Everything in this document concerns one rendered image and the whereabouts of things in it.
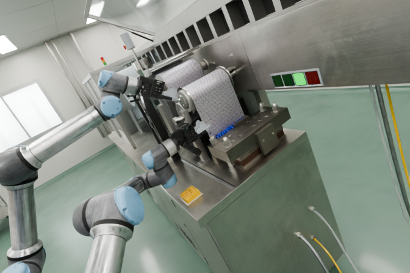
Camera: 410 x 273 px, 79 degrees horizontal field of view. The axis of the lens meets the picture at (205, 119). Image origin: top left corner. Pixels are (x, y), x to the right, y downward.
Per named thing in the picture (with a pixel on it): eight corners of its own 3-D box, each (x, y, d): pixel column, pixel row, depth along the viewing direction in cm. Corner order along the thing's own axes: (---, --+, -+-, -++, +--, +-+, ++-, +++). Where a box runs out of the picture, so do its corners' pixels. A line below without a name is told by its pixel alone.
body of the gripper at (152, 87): (166, 82, 113) (140, 74, 107) (162, 100, 112) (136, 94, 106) (161, 83, 119) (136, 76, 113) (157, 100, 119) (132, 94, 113)
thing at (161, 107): (168, 136, 202) (133, 72, 186) (181, 127, 208) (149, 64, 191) (174, 138, 190) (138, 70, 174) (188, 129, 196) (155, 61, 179)
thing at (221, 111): (211, 140, 124) (195, 107, 118) (244, 116, 133) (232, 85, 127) (211, 140, 123) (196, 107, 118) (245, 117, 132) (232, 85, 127)
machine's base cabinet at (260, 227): (142, 190, 340) (110, 137, 315) (180, 163, 365) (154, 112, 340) (277, 356, 120) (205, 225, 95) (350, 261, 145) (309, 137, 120)
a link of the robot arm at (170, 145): (172, 158, 110) (166, 154, 117) (180, 152, 112) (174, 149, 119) (165, 144, 108) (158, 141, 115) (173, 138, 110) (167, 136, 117)
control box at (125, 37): (126, 51, 164) (119, 36, 161) (135, 47, 164) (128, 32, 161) (125, 51, 157) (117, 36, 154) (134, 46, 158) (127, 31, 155)
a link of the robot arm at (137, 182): (60, 251, 73) (140, 194, 121) (89, 243, 71) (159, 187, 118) (47, 214, 74) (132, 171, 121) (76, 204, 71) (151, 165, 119)
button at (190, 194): (181, 198, 111) (179, 194, 110) (194, 189, 113) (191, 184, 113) (188, 204, 104) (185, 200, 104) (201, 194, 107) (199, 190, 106)
